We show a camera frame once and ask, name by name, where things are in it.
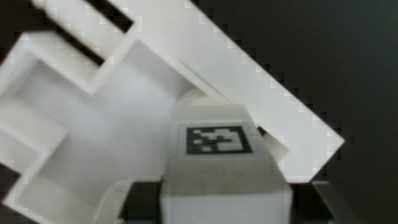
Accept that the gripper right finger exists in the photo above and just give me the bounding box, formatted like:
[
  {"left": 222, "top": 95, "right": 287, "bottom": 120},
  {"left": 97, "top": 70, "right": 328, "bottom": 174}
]
[{"left": 289, "top": 181, "right": 355, "bottom": 224}]

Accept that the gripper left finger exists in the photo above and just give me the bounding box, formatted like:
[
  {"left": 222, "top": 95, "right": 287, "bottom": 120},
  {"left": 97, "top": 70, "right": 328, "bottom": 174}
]
[{"left": 119, "top": 181, "right": 161, "bottom": 224}]

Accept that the white chair leg with tag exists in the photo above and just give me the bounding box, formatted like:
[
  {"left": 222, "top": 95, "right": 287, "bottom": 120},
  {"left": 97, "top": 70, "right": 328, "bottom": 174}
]
[{"left": 160, "top": 90, "right": 293, "bottom": 224}]

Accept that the white chair seat part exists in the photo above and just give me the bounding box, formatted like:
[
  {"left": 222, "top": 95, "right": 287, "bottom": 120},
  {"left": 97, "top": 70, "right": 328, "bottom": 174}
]
[{"left": 0, "top": 0, "right": 218, "bottom": 224}]

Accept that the white L-shaped obstacle fence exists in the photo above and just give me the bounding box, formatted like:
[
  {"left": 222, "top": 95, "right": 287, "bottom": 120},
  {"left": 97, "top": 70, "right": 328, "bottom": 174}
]
[{"left": 110, "top": 0, "right": 344, "bottom": 183}]

